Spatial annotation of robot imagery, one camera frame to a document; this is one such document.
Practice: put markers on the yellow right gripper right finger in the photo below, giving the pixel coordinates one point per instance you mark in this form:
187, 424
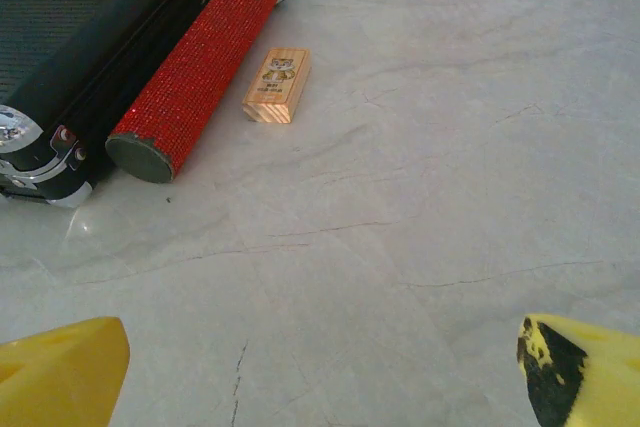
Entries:
605, 382

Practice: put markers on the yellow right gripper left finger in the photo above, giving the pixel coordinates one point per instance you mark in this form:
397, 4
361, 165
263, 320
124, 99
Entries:
60, 377

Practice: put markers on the black case with chrome trim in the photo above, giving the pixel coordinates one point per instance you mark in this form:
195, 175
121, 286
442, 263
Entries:
75, 47

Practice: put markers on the red glitter microphone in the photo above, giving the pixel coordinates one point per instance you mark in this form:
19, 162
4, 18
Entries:
200, 62

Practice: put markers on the wooden block with tiger print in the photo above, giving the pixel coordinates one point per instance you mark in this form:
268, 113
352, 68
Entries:
275, 82

